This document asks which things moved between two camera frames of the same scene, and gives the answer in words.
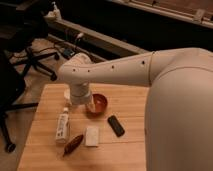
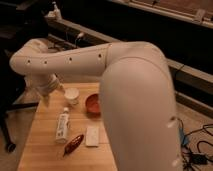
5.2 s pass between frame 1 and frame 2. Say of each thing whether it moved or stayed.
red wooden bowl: stayed
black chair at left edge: stayed
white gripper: moved
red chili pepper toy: stayed
